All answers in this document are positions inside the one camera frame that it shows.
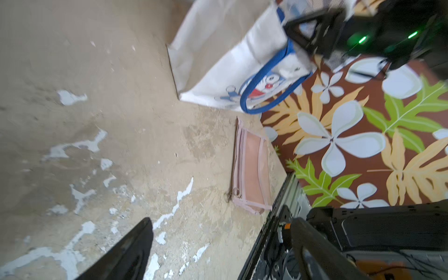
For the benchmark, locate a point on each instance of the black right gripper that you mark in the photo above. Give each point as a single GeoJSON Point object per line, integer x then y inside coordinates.
{"type": "Point", "coordinates": [396, 31]}

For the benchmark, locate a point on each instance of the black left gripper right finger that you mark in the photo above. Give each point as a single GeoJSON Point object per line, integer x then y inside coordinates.
{"type": "Point", "coordinates": [305, 238]}

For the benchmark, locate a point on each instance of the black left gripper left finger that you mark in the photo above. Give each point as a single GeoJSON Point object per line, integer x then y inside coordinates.
{"type": "Point", "coordinates": [128, 259]}

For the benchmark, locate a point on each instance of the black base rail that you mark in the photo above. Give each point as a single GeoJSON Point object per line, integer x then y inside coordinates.
{"type": "Point", "coordinates": [267, 258]}

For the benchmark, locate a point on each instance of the pink mesh pouch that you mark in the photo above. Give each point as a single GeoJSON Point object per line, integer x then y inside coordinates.
{"type": "Point", "coordinates": [250, 183]}

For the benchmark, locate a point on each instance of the white Doraemon canvas bag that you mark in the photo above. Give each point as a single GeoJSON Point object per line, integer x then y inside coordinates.
{"type": "Point", "coordinates": [235, 55]}

